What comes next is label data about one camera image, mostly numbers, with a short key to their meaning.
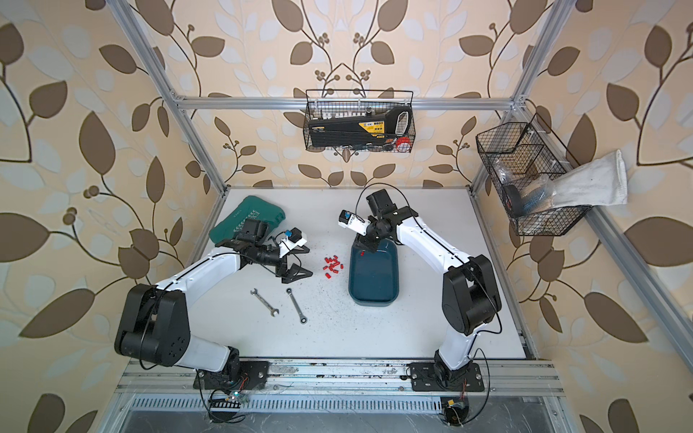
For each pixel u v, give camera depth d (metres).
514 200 0.64
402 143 0.87
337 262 0.97
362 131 0.83
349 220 0.76
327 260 0.99
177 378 0.75
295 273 0.74
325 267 0.96
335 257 0.99
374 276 0.94
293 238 0.72
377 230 0.73
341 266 0.96
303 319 0.84
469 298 0.46
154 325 0.43
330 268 0.96
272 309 0.87
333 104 0.91
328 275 0.94
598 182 0.57
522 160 0.87
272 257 0.73
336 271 0.96
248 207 1.08
